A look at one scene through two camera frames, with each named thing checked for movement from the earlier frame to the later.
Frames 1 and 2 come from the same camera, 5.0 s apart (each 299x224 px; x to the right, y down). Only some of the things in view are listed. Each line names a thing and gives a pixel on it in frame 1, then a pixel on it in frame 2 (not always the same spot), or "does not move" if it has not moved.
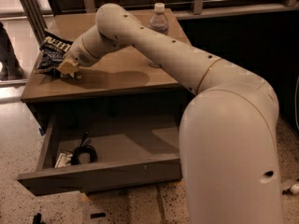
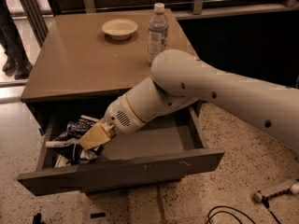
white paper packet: [64, 160] does not move
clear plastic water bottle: [159, 21] does not move
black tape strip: [97, 215] does not move
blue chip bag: [52, 50] to [68, 143]
